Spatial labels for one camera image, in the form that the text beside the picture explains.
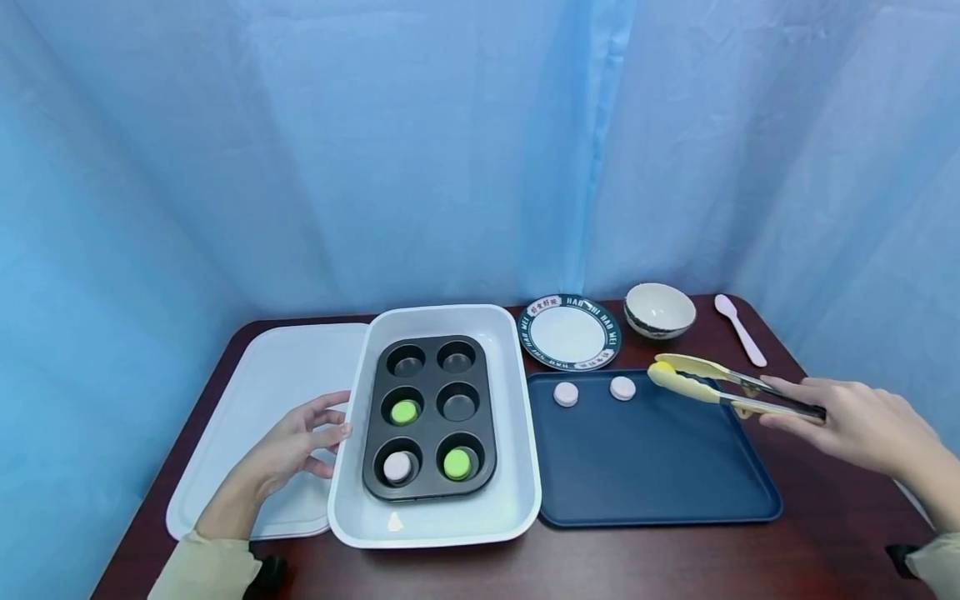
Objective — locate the person's left hand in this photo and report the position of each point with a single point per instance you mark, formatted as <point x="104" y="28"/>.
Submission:
<point x="281" y="454"/>

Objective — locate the white plate with green rim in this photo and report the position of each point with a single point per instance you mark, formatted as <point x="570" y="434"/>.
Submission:
<point x="568" y="333"/>

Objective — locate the pale pink plastic spoon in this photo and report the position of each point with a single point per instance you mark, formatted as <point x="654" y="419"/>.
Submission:
<point x="739" y="329"/>

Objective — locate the person's left forearm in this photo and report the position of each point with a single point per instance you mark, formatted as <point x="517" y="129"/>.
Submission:
<point x="206" y="562"/>

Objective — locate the person's right forearm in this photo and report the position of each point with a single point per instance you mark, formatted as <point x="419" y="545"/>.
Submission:
<point x="941" y="546"/>

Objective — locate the metal tongs with yellow tips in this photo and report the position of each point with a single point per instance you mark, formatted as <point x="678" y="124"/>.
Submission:
<point x="675" y="382"/>

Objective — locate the dark blue rectangular tray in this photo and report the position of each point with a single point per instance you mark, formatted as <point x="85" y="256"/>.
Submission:
<point x="645" y="458"/>

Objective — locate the black six-cup muffin tin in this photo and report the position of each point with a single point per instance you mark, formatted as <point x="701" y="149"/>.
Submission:
<point x="431" y="380"/>

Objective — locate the white bowl with dark pattern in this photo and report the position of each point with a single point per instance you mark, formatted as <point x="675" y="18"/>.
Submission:
<point x="660" y="308"/>

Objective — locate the person's right hand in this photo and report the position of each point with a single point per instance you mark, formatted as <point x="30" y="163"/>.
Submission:
<point x="862" y="429"/>

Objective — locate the white flat tray lid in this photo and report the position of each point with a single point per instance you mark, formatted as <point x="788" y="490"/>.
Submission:
<point x="255" y="392"/>

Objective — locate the pale pink macaron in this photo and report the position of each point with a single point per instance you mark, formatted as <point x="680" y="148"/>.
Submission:
<point x="397" y="467"/>
<point x="622" y="388"/>
<point x="566" y="394"/>

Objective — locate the green macaron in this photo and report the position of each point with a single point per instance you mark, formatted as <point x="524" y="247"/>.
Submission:
<point x="404" y="412"/>
<point x="457" y="463"/>

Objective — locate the white deep rectangular tray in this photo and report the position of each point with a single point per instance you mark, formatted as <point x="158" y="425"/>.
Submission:
<point x="513" y="497"/>

